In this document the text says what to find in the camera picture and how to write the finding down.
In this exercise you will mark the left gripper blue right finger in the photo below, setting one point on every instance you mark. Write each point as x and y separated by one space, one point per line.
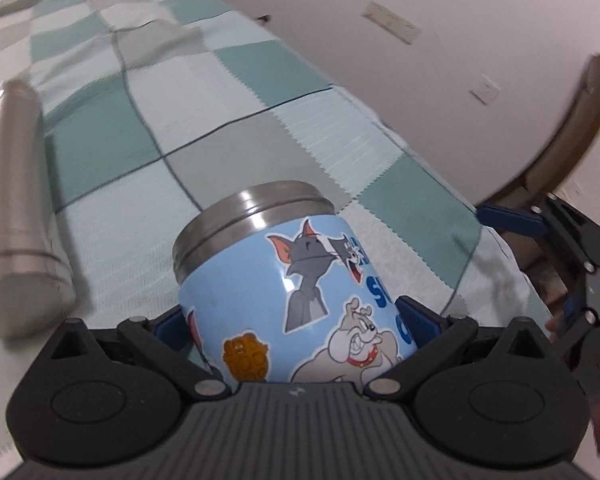
419 323

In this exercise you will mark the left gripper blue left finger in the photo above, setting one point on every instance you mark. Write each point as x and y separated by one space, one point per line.
172 329

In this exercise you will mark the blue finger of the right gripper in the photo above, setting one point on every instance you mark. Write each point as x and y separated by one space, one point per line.
517 221

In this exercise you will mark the blue cartoon steel cup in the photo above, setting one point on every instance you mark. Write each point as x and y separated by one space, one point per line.
275 287

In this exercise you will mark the silver steel bottle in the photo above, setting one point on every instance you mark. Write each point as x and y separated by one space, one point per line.
36 285

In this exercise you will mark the wooden chair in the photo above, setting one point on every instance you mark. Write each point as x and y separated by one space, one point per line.
550 168

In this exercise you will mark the checkered teal bed blanket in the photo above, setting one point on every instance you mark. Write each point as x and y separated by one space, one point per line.
156 109

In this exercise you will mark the white wall socket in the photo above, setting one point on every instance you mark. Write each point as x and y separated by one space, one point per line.
485 90

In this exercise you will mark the white wall switch plate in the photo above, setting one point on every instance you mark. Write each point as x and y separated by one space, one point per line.
391 22

